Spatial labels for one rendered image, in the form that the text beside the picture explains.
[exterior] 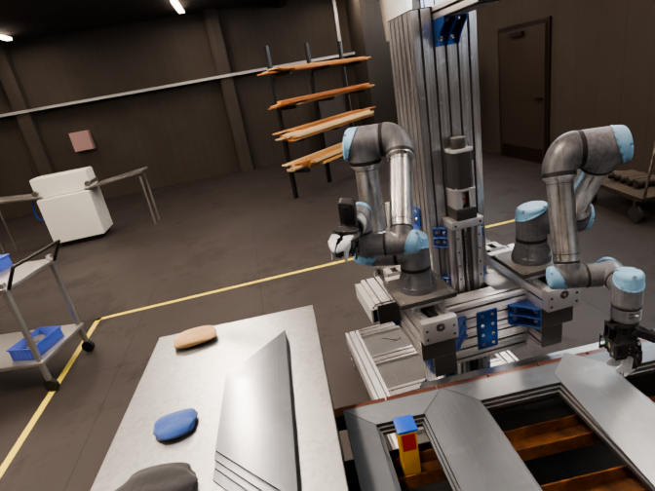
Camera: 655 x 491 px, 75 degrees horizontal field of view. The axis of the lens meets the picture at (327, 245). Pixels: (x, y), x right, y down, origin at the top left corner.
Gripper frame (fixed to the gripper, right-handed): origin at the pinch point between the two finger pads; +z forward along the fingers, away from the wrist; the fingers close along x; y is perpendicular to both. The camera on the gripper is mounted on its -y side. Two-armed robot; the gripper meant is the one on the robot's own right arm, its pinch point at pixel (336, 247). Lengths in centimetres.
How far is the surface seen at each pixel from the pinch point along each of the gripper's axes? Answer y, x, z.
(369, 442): 60, -9, 5
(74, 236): 212, 574, -449
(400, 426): 55, -18, 1
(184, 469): 42, 29, 37
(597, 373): 51, -76, -29
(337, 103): 56, 247, -1052
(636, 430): 50, -80, -6
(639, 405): 50, -83, -15
